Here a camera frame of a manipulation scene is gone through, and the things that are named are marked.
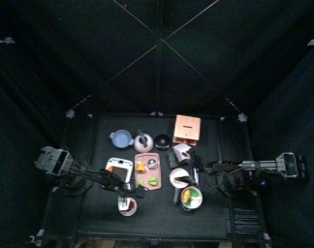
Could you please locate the white plate yellow rim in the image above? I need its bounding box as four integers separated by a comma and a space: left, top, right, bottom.
169, 167, 192, 190

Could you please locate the white red bowl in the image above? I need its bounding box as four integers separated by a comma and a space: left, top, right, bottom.
117, 196, 139, 218

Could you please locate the green toy vegetable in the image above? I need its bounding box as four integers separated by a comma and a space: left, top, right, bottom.
189, 189, 201, 205

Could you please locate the small white cube box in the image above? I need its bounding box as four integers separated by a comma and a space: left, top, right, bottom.
172, 143, 193, 162

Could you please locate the yellow toy vegetable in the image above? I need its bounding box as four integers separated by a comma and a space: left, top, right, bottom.
181, 189, 192, 204

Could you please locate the dark green toy block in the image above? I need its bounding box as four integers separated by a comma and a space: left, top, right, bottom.
168, 152, 179, 170

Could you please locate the pink cutting board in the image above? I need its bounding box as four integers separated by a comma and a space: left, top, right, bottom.
135, 152, 164, 192

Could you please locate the silver toy pot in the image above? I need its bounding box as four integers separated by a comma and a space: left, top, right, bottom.
175, 185, 205, 212

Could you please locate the small silver cup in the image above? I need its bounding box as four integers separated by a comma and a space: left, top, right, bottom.
147, 159, 160, 171

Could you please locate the black round lid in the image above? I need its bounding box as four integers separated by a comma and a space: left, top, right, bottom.
153, 134, 173, 152

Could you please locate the wooden box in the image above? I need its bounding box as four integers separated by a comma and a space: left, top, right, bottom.
172, 114, 203, 146

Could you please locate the blue toy pot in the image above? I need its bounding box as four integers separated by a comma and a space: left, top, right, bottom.
109, 129, 136, 149

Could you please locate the white text label sticker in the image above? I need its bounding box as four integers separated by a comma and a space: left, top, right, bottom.
232, 207, 260, 238

